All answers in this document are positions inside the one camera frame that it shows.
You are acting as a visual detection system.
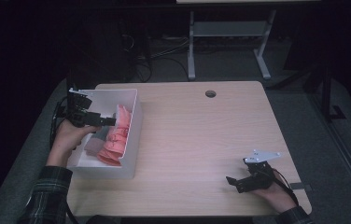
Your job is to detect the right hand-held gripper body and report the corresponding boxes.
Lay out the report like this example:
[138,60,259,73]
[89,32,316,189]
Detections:
[243,148,282,190]

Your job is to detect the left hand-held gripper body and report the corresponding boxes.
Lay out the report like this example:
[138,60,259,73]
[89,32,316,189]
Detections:
[65,88,103,129]

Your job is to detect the pink ski glove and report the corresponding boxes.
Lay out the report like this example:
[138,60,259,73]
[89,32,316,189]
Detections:
[114,104,133,134]
[97,125,130,167]

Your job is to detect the white box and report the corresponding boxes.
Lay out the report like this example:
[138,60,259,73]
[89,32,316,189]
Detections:
[65,88,144,180]

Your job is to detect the person's right hand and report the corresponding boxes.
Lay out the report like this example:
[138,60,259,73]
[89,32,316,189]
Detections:
[252,169,298,214]

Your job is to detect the person's left hand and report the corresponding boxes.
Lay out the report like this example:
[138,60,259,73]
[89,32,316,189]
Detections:
[46,119,101,167]

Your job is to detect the gray metal stand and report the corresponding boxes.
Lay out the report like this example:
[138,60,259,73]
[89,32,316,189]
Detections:
[187,8,277,81]

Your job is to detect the left hand-held gripper black cable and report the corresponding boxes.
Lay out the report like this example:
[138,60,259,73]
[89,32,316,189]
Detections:
[49,95,72,147]

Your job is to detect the hand-held gripper black cable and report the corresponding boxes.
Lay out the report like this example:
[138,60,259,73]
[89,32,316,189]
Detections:
[49,95,72,147]
[273,169,300,207]

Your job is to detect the right hand-held gripper black cable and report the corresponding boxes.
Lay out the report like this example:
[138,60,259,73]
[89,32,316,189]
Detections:
[273,169,300,207]

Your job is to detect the black floor cables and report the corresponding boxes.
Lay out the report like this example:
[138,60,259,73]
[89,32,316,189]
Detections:
[119,31,190,84]

